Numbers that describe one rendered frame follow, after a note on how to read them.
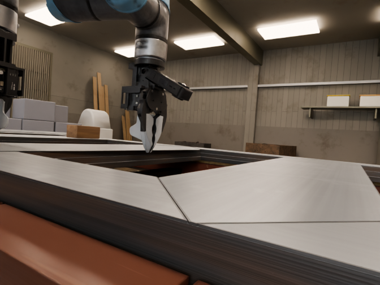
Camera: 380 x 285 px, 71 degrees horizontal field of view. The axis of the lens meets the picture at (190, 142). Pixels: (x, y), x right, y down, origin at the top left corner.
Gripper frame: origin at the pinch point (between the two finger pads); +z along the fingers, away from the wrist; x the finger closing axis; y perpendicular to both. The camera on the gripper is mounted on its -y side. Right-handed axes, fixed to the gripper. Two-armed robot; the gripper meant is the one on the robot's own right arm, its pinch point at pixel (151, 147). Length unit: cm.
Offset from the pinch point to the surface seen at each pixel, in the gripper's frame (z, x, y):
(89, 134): -1, -22, 51
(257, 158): 1.8, -28.0, -16.8
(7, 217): 3.2, 38.9, -19.4
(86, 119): -22, -317, 439
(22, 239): 3.2, 40.1, -23.9
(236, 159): 2.9, -27.3, -10.6
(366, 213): 0.8, 27.6, -40.7
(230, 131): -24, -700, 271
